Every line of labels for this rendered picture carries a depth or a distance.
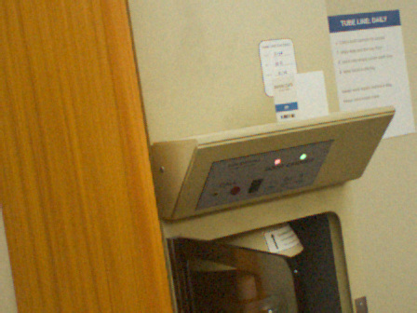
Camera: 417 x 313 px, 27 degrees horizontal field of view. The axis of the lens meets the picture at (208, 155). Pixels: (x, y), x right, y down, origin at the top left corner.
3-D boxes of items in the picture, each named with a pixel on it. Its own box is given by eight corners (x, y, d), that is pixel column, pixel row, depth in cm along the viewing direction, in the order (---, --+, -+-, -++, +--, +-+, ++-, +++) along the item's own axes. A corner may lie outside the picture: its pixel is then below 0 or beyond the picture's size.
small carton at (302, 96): (276, 122, 117) (270, 78, 117) (305, 117, 120) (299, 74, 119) (300, 119, 113) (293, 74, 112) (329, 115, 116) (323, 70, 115)
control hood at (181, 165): (160, 220, 111) (148, 142, 111) (351, 178, 128) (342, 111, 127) (206, 223, 101) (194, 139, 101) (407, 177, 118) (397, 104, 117)
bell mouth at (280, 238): (165, 265, 132) (159, 229, 132) (259, 241, 142) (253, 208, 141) (226, 275, 117) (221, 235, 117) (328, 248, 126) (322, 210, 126)
